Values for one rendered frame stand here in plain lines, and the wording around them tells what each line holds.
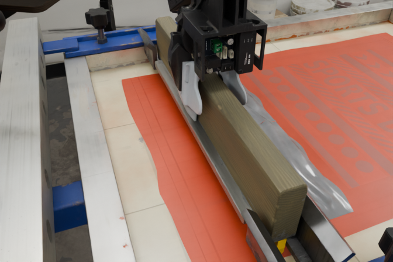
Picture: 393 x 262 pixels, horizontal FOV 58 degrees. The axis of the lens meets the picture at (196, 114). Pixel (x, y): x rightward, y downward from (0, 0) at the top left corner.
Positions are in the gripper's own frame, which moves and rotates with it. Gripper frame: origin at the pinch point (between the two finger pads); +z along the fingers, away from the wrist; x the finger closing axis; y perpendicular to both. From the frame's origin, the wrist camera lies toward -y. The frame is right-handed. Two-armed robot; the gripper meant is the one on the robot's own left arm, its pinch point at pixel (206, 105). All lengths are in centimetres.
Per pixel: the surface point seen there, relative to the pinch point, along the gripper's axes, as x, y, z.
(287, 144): 10.3, 5.2, 5.8
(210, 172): -1.9, 6.2, 6.1
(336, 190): 11.6, 14.5, 6.0
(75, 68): -15.9, -21.6, 2.4
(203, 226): -5.7, 13.6, 6.2
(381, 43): 47, -17, 6
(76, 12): -11, -201, 57
